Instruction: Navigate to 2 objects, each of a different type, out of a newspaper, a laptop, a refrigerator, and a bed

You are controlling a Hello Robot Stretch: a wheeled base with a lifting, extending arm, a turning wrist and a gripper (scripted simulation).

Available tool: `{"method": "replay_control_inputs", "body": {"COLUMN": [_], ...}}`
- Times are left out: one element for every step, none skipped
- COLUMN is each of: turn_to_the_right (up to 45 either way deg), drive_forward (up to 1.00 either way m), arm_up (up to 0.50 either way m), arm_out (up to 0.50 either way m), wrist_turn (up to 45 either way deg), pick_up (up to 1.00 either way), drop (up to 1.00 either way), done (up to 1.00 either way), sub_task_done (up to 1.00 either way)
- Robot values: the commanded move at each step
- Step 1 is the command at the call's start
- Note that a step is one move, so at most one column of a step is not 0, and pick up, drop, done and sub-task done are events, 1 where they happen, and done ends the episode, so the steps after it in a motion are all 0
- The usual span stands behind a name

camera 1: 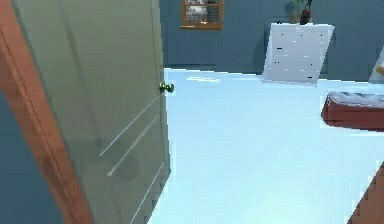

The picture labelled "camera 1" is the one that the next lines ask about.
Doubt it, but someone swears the green house plant in pot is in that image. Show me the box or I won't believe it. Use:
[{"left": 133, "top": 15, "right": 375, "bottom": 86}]
[{"left": 288, "top": 0, "right": 306, "bottom": 25}]

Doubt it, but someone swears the white furniture piece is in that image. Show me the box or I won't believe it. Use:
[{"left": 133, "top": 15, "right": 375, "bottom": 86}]
[{"left": 368, "top": 46, "right": 384, "bottom": 84}]

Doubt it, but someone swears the grey-green room door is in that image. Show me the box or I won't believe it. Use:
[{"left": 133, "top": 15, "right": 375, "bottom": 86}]
[{"left": 11, "top": 0, "right": 172, "bottom": 224}]

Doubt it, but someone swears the dark red-brown vase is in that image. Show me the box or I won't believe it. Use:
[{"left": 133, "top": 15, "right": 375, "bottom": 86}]
[{"left": 299, "top": 0, "right": 314, "bottom": 26}]

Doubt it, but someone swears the brown wooden furniture corner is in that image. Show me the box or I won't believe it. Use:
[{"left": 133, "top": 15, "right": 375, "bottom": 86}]
[{"left": 346, "top": 162, "right": 384, "bottom": 224}]

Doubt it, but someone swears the green round door knob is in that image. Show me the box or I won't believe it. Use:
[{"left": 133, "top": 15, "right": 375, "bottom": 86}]
[{"left": 158, "top": 81, "right": 175, "bottom": 95}]

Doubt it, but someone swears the brown wooden door frame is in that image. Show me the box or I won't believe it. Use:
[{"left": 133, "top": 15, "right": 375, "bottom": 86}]
[{"left": 0, "top": 0, "right": 95, "bottom": 224}]

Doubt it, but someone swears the white chest of drawers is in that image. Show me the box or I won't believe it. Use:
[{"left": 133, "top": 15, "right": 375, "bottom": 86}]
[{"left": 261, "top": 22, "right": 336, "bottom": 85}]

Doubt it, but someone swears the wooden framed wall picture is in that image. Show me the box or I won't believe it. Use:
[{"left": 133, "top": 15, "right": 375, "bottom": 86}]
[{"left": 180, "top": 0, "right": 225, "bottom": 31}]

